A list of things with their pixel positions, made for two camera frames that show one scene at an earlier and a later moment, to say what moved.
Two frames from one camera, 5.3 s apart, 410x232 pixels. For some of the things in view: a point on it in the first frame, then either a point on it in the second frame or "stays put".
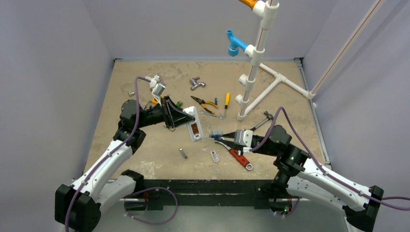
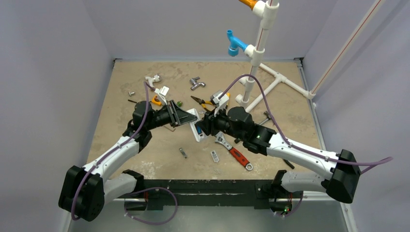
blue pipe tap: (235, 44) stays put
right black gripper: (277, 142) → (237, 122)
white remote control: (195, 126) stays put
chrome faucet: (195, 84) stays put
